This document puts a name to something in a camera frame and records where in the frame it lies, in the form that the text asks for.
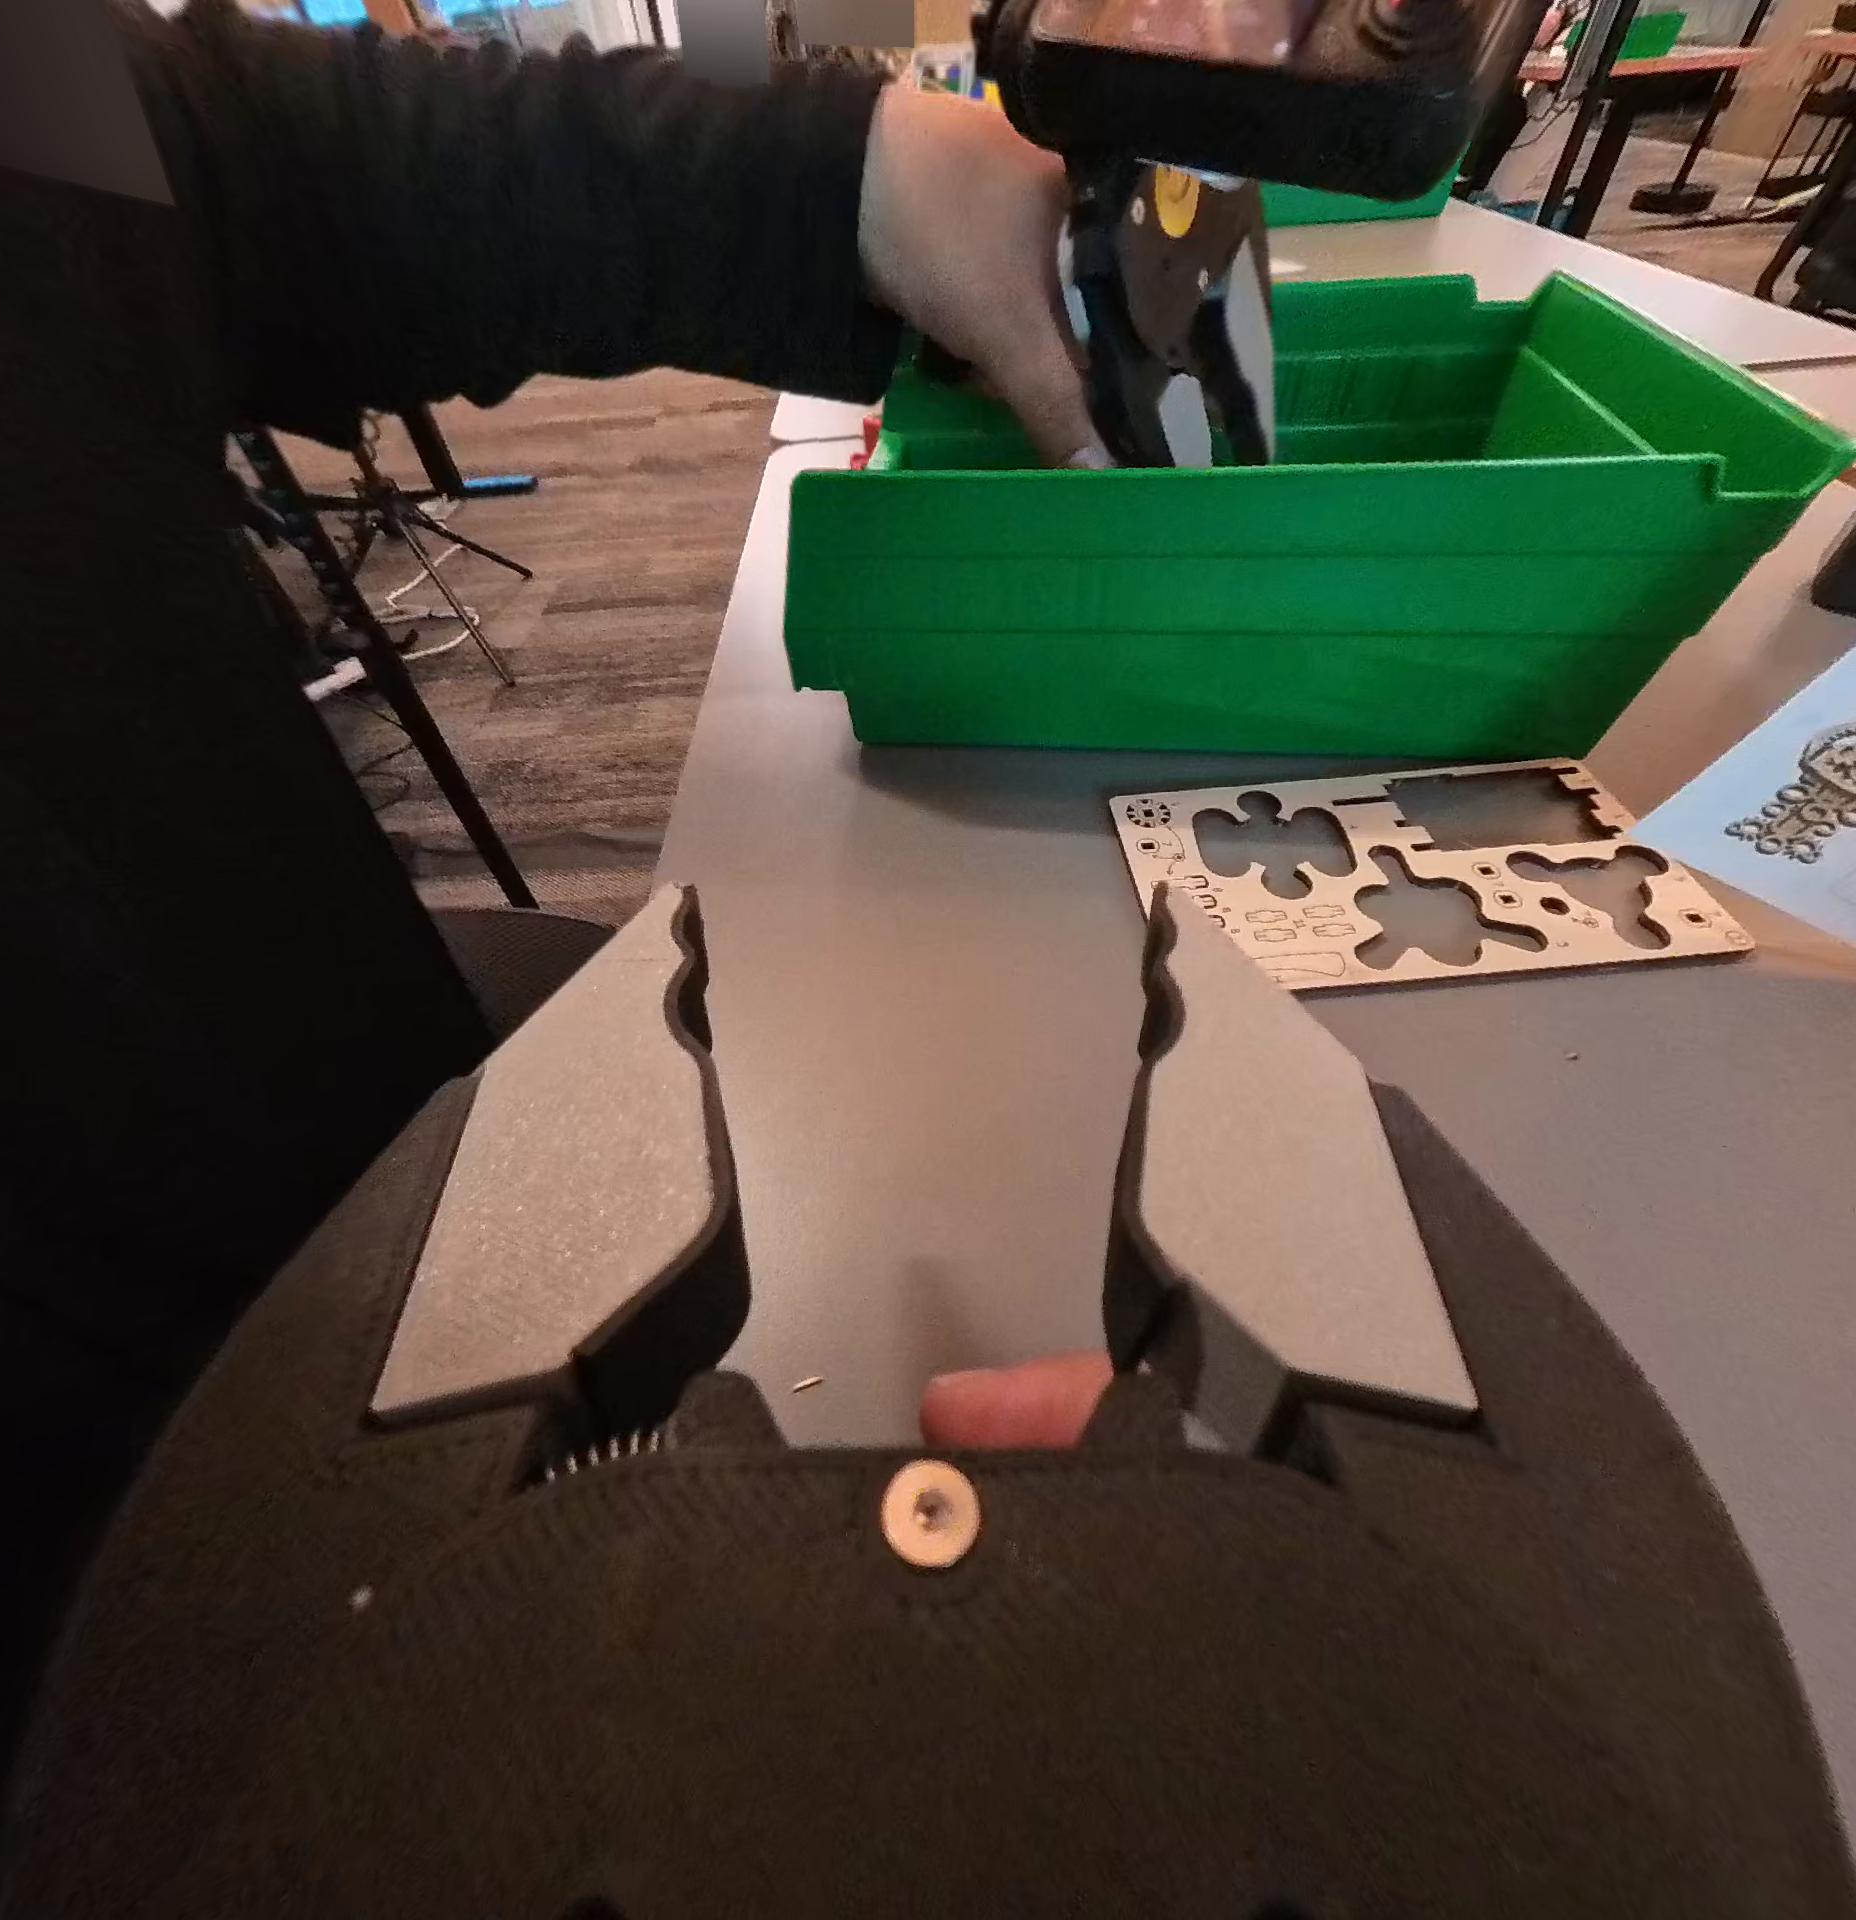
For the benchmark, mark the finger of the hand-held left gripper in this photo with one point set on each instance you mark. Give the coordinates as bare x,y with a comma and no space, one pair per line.
1247,330
1121,383

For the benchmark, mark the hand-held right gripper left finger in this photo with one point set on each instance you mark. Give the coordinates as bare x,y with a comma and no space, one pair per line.
567,1200

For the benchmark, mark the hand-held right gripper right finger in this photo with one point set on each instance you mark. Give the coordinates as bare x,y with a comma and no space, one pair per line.
1273,1200

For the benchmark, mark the green plastic bin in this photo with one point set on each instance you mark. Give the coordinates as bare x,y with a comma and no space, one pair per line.
1364,210
1241,630

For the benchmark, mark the person's left forearm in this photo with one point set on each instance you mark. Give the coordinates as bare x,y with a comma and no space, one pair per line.
492,210

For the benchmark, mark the person's left hand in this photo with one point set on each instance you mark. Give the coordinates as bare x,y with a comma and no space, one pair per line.
956,254

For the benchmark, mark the person's right hand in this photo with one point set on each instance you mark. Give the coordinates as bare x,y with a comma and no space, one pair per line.
1018,1403

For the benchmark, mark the black office chair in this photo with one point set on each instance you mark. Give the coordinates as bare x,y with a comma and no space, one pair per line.
524,960

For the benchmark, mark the red plastic object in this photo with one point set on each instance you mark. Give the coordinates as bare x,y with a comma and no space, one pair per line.
869,438

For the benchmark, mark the wooden sheet with lobed cutouts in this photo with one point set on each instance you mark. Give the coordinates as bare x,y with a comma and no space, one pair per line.
1154,846

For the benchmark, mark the folded assembly instruction booklet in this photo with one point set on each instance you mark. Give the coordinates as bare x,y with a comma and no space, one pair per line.
1767,839

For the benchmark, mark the person's black top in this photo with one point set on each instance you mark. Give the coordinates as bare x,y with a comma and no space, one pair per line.
118,750

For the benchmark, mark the black tripod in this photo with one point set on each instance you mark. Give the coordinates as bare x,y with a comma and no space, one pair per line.
369,495

